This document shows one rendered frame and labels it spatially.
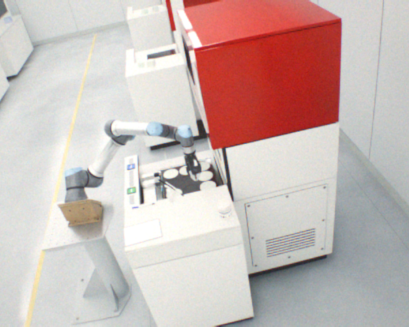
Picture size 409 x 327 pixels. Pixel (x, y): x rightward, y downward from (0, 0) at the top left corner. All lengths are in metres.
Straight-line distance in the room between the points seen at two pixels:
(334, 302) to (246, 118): 1.48
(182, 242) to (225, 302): 0.64
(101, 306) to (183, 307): 0.85
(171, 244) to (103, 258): 0.83
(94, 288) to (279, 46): 2.22
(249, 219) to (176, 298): 0.67
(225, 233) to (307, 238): 0.91
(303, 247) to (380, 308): 0.65
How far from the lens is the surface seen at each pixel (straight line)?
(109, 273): 2.91
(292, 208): 2.58
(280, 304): 2.89
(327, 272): 3.06
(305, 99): 2.15
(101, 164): 2.56
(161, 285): 2.32
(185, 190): 2.43
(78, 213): 2.52
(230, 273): 2.33
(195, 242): 2.08
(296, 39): 2.00
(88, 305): 3.21
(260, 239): 2.70
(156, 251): 2.10
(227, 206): 2.02
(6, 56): 8.46
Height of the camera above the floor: 2.43
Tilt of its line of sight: 35 degrees down
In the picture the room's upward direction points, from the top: 11 degrees counter-clockwise
